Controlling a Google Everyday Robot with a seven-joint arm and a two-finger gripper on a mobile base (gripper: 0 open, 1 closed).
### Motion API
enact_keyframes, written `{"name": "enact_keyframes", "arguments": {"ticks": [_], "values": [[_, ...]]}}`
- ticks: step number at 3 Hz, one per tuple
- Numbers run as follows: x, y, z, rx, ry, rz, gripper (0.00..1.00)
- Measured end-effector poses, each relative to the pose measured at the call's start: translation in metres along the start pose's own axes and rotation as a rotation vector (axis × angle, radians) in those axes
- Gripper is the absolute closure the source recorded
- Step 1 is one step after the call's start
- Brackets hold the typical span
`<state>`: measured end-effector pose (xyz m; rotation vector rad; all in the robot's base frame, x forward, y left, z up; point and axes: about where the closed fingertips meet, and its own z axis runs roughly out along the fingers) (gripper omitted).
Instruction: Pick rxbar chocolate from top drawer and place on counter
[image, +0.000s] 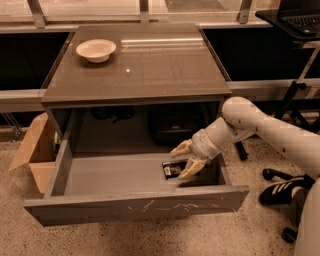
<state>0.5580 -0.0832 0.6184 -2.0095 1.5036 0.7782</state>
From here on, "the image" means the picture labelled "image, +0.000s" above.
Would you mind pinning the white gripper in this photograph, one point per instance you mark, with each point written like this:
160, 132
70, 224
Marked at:
202, 145

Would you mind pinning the black rxbar chocolate bar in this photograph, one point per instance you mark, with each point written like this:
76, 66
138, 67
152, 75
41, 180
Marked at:
174, 168

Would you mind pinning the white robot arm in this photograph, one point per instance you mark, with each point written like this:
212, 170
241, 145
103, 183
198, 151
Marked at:
241, 119

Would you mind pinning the grey cabinet with glass top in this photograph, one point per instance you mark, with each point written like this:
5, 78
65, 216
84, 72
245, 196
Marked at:
153, 63

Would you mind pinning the grey open top drawer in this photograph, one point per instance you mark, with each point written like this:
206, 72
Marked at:
112, 171

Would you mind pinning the black bag under cabinet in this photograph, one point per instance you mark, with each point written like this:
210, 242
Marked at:
169, 125

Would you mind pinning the black white sneaker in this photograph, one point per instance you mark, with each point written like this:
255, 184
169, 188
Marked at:
282, 192

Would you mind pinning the brown trouser leg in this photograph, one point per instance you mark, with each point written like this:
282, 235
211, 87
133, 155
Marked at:
297, 205

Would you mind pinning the white ceramic bowl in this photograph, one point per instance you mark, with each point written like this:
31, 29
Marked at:
96, 50

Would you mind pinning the brown cardboard box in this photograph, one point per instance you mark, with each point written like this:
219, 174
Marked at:
36, 151

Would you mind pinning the black laptop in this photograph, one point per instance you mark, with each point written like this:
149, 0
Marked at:
300, 15

